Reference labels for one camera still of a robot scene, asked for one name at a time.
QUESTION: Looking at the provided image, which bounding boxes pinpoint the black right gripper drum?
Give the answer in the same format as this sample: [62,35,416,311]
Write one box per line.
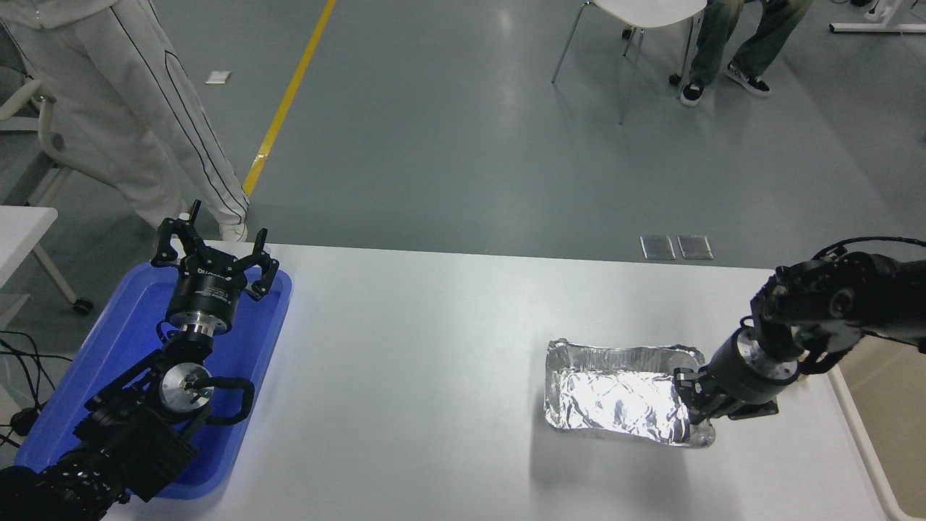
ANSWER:
[705,330,791,407]

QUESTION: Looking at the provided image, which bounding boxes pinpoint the black power cable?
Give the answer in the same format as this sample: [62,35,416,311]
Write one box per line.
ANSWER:
[0,331,73,449]

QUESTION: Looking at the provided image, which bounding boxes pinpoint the large pale bin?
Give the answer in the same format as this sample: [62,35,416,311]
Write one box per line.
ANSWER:
[827,334,926,521]

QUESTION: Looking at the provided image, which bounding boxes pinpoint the small white side table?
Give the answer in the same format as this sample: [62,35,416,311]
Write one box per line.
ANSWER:
[0,206,95,315]

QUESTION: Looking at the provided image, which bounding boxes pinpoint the standing person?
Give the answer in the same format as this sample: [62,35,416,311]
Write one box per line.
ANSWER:
[0,0,252,243]

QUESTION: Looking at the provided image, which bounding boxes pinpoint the white table base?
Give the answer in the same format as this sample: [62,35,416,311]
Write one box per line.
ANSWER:
[829,0,926,33]

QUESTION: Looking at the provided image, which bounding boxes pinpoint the silver foil tray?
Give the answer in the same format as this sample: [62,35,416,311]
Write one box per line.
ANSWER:
[543,338,717,449]

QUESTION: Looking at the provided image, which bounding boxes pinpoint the seated person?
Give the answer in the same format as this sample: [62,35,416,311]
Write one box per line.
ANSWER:
[679,0,812,108]

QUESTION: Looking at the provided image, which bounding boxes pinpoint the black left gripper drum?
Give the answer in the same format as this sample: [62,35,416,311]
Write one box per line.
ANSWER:
[166,250,254,324]

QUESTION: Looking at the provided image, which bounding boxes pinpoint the blue plastic tray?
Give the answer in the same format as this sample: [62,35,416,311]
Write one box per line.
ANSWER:
[14,260,294,501]

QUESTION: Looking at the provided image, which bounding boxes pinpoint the white chair with metal legs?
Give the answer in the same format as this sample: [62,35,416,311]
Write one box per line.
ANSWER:
[551,0,708,125]

